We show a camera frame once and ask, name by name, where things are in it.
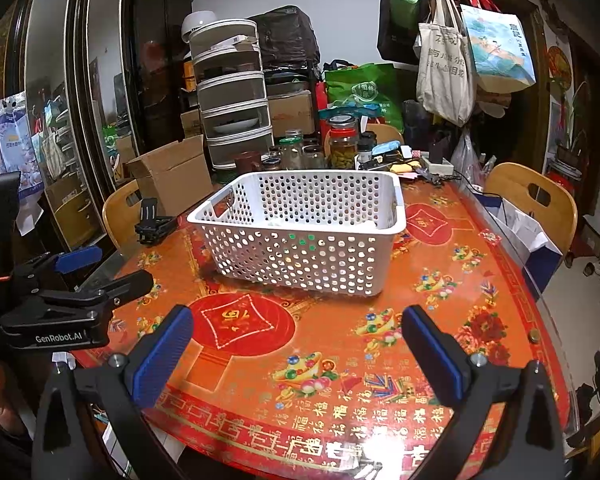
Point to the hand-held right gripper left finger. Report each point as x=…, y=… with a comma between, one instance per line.
x=162, y=360

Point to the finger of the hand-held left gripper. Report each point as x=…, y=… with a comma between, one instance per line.
x=122, y=285
x=80, y=260

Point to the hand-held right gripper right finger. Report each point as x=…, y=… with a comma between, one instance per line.
x=437, y=355

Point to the white perforated plastic basket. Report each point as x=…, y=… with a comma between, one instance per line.
x=300, y=265

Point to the person's left hand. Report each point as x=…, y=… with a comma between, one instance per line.
x=0, y=400

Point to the wooden chair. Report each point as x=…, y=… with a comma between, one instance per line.
x=117, y=215
x=555, y=220

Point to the orange printed tablecloth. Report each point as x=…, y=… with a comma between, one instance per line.
x=330, y=335

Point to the open cardboard box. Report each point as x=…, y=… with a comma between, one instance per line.
x=180, y=180

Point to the blue and white paper bag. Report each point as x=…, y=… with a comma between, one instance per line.
x=545, y=265

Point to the printed hanging plastic bag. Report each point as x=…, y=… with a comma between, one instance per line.
x=15, y=135

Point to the brown mug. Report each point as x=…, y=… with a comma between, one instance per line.
x=247, y=164

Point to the small glass jar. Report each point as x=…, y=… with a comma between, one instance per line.
x=272, y=163

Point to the clear plastic bag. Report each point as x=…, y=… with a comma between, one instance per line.
x=464, y=155

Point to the dark mirrored wardrobe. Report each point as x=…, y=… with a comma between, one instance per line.
x=145, y=60

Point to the green lid glass jar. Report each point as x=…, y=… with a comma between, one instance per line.
x=291, y=155

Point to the yellow and black box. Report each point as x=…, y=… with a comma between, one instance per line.
x=190, y=72

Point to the stacked grey storage drawers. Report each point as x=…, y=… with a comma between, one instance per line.
x=230, y=95

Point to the red lid pickle jar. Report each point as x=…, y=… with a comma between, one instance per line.
x=342, y=152

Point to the brown cardboard box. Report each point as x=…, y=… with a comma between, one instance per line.
x=290, y=110

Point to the green shopping bag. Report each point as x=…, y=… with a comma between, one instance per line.
x=365, y=95

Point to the beige canvas tote bag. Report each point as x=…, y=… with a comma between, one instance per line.
x=445, y=75

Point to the dark luggage bag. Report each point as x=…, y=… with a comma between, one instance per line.
x=285, y=35

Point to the blue printed paper bag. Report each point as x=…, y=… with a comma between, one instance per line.
x=500, y=50

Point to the black hanging bag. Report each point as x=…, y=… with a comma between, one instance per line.
x=395, y=35

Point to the black clamp mount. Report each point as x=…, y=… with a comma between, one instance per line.
x=152, y=227

